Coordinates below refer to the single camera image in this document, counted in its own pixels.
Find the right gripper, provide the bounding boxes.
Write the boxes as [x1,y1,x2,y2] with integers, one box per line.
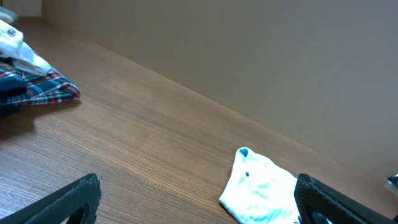
[384,174,398,195]

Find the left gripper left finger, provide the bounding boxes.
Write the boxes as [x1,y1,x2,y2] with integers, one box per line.
[1,173,101,224]

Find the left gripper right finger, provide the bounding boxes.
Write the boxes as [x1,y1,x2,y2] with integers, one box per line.
[294,174,397,224]

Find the light blue striped baby pants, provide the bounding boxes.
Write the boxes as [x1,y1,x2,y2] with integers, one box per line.
[220,147,301,224]

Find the red blue plaid shirt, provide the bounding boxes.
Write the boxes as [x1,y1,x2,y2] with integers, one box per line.
[1,58,80,106]

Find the navy blue folded garment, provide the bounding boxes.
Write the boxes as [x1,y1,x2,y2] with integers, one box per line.
[1,75,27,118]

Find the white baby garment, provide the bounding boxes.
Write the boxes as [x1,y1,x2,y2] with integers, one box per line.
[1,21,52,76]

